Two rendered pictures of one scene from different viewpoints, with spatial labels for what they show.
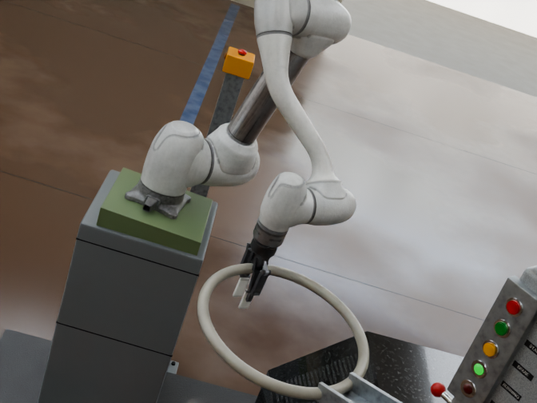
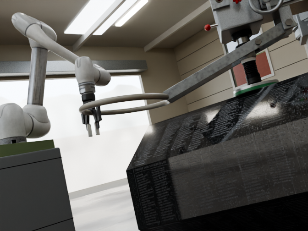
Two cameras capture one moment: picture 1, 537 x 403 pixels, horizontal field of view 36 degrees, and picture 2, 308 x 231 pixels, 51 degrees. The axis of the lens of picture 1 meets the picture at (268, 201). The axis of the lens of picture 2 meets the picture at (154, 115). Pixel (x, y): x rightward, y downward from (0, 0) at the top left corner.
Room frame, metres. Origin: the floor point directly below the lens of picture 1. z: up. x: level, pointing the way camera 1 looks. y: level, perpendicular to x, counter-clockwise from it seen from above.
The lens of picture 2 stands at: (0.33, 0.61, 0.64)
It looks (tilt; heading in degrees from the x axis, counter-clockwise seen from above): 7 degrees up; 328
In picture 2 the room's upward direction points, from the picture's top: 13 degrees counter-clockwise
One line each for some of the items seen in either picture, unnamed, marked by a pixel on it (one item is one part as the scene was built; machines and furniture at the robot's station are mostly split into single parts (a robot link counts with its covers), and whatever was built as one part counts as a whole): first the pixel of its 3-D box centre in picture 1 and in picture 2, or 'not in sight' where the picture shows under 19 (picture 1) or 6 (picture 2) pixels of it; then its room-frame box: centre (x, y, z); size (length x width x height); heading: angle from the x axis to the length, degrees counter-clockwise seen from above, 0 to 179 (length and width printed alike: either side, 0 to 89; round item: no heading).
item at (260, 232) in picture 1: (270, 231); (87, 89); (2.00, -0.03, 1.07); 0.09 x 0.09 x 0.06
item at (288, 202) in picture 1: (287, 200); (85, 70); (2.00, -0.05, 1.18); 0.13 x 0.11 x 0.16; 127
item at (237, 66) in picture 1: (208, 161); not in sight; (3.37, 0.32, 0.54); 0.20 x 0.20 x 1.09; 7
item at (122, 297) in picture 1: (127, 305); (27, 227); (2.35, 0.35, 0.40); 0.50 x 0.50 x 0.80; 5
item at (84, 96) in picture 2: (261, 252); (89, 102); (2.00, -0.03, 1.00); 0.08 x 0.07 x 0.09; 32
